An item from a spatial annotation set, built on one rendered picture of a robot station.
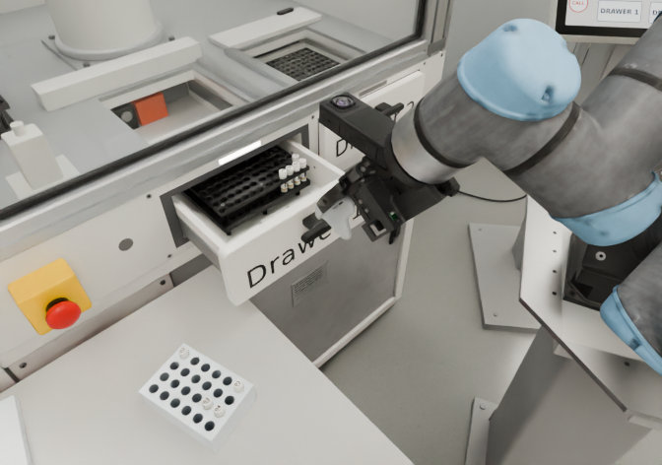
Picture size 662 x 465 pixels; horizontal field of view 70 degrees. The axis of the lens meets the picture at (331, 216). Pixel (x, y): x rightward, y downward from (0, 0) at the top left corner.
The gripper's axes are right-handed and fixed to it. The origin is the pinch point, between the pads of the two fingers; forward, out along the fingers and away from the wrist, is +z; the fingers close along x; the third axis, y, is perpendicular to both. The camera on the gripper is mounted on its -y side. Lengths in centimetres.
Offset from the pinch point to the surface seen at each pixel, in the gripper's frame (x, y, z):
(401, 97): 38.3, -12.3, 16.3
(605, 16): 85, -3, -2
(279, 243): -5.9, 0.5, 8.4
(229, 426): -24.5, 16.4, 10.4
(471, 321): 68, 54, 79
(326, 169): 11.2, -6.3, 13.5
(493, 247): 100, 42, 84
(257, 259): -9.8, 0.7, 8.7
